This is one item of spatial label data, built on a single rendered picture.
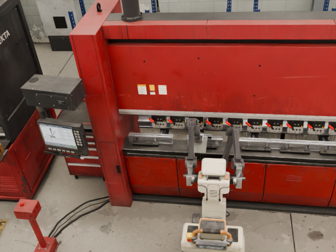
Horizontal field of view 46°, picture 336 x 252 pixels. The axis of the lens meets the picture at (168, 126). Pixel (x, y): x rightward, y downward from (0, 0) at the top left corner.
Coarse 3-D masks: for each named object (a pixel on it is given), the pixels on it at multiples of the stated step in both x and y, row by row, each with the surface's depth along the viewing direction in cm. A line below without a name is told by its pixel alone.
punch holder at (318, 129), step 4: (308, 120) 395; (312, 124) 393; (316, 124) 392; (320, 124) 391; (324, 124) 390; (308, 128) 396; (316, 128) 395; (320, 128) 394; (308, 132) 399; (312, 132) 398; (316, 132) 398; (320, 132) 398
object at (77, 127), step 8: (40, 120) 371; (48, 120) 370; (56, 120) 373; (64, 120) 372; (72, 128) 362; (80, 128) 361; (80, 136) 366; (48, 144) 386; (80, 144) 372; (72, 152) 383; (80, 152) 380; (88, 152) 382
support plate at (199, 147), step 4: (204, 136) 427; (204, 140) 422; (196, 144) 418; (200, 144) 418; (204, 144) 417; (196, 148) 413; (200, 148) 413; (204, 148) 412; (196, 152) 409; (200, 152) 408; (204, 152) 407
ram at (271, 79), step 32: (128, 64) 384; (160, 64) 378; (192, 64) 372; (224, 64) 367; (256, 64) 362; (288, 64) 357; (320, 64) 352; (128, 96) 408; (160, 96) 401; (192, 96) 395; (224, 96) 389; (256, 96) 383; (288, 96) 377; (320, 96) 372
